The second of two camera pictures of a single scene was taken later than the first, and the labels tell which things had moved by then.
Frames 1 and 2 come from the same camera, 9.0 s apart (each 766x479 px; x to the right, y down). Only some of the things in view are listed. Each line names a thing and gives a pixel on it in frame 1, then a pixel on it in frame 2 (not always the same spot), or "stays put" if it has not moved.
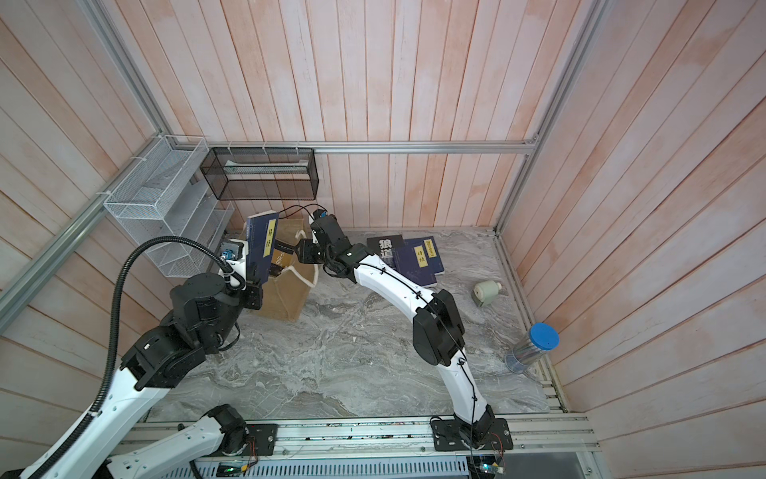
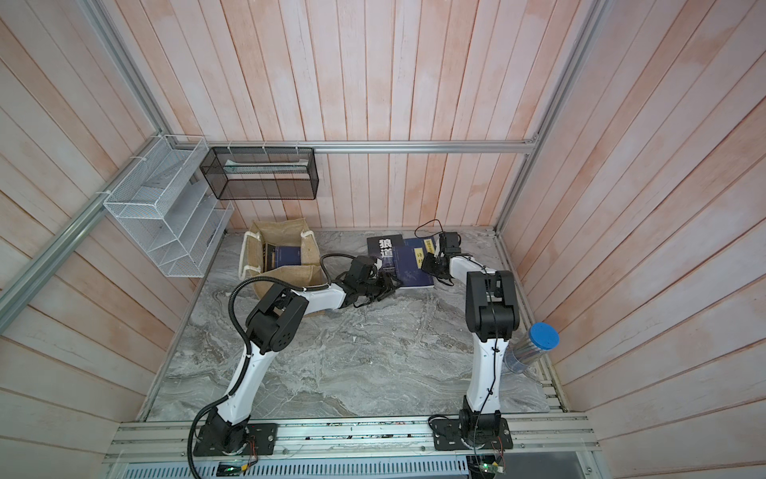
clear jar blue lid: [540, 339] stays put
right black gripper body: [314, 254] -> [431, 264]
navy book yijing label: [261, 233] -> [287, 255]
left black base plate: [263, 437] stays put
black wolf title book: [383, 246] stays put
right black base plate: [447, 437] stays put
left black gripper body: [251, 296] -> [376, 287]
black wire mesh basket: [261, 174] stays put
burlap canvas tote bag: [288, 277] stays put
